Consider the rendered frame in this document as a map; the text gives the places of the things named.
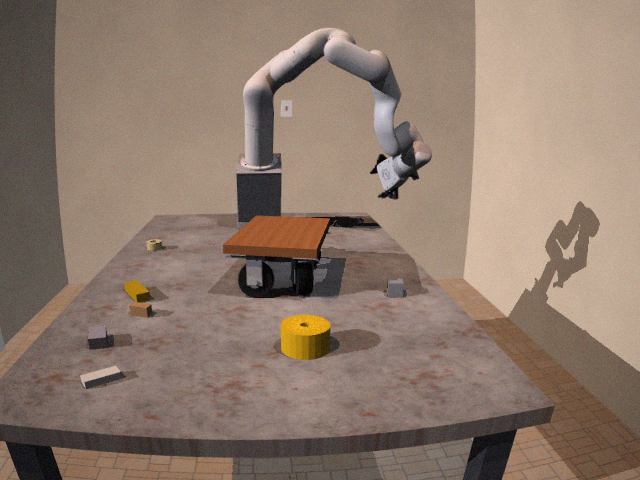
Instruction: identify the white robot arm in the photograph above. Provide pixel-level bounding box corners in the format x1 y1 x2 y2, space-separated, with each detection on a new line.
241 28 432 180

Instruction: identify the beige roll of masking tape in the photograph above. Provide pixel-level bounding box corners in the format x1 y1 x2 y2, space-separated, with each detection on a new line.
147 239 162 251

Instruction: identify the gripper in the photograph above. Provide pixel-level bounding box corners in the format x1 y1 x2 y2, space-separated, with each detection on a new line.
370 154 409 199

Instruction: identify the yellow rectangular block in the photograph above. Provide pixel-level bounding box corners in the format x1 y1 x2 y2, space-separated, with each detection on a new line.
124 280 150 303

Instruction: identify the yellow cylinder with centre hole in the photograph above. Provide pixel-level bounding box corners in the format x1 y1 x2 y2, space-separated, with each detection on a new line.
281 315 330 360

